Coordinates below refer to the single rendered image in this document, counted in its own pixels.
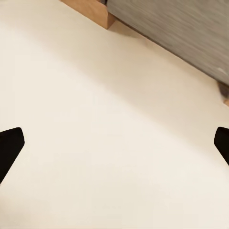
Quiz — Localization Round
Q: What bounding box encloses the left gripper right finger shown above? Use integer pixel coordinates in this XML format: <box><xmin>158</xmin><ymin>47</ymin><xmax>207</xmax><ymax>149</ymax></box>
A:
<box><xmin>214</xmin><ymin>127</ymin><xmax>229</xmax><ymax>165</ymax></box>

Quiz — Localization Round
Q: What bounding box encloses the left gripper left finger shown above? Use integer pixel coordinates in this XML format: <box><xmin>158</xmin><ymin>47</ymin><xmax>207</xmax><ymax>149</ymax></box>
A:
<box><xmin>0</xmin><ymin>126</ymin><xmax>25</xmax><ymax>184</ymax></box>

